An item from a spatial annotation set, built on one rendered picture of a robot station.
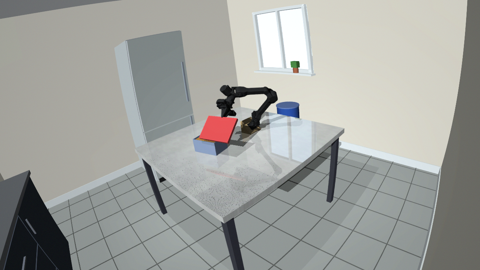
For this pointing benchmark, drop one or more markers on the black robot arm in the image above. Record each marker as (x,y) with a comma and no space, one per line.
(241,91)

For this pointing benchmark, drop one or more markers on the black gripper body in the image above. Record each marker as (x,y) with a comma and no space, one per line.
(227,103)

